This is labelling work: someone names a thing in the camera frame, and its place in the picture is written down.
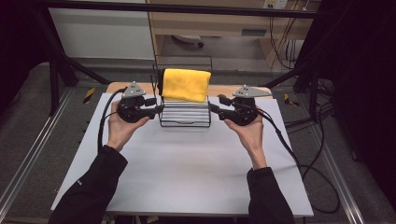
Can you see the person's right hand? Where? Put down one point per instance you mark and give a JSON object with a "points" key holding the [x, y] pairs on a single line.
{"points": [[252, 137]]}

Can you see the black frame crossbar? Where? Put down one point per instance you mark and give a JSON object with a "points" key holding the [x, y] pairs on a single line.
{"points": [[186, 8]]}

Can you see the yellow black tape marker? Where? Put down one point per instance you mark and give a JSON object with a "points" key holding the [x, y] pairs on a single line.
{"points": [[89, 95], [290, 100]]}

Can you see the person's left hand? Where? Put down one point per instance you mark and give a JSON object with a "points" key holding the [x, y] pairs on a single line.
{"points": [[123, 133]]}

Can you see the black curtain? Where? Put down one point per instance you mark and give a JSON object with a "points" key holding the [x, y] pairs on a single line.
{"points": [[364, 77], [18, 46]]}

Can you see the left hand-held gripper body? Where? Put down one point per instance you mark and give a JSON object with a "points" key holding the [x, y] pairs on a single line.
{"points": [[132, 109]]}

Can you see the wooden desk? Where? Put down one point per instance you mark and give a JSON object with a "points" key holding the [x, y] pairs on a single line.
{"points": [[224, 25]]}

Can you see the chair base with caster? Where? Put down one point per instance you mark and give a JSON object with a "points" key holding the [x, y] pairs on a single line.
{"points": [[188, 39]]}

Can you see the white cabinet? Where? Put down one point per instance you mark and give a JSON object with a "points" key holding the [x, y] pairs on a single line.
{"points": [[102, 34]]}

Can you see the aluminium rail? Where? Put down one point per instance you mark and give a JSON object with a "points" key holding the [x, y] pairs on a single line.
{"points": [[34, 154], [336, 174]]}

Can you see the yellow towel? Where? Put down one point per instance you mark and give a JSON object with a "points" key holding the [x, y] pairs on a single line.
{"points": [[185, 84]]}

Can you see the black metal stand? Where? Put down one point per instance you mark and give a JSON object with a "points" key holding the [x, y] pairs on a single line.
{"points": [[57, 71], [313, 81]]}

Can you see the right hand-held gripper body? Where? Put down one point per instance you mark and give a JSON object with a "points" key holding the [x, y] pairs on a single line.
{"points": [[244, 109]]}

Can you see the white wall socket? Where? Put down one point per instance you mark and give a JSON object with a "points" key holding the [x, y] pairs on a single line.
{"points": [[275, 3]]}

